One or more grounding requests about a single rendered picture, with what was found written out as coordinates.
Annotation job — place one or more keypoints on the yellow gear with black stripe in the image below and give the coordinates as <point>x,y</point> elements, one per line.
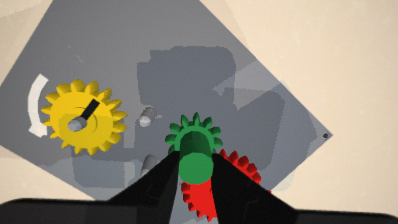
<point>98,110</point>

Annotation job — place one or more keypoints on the red gear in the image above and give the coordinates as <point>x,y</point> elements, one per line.
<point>200,198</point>

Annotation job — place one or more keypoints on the white curved arrow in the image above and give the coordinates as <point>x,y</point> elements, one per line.
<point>33,106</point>

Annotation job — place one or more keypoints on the green gear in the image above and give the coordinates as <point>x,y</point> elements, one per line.
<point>195,141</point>

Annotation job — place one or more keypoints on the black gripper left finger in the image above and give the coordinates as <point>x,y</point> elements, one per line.
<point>147,201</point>

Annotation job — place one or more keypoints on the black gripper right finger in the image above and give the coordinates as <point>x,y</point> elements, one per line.
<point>240,200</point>

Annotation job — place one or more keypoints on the grey metal board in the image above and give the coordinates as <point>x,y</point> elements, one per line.
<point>162,58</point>

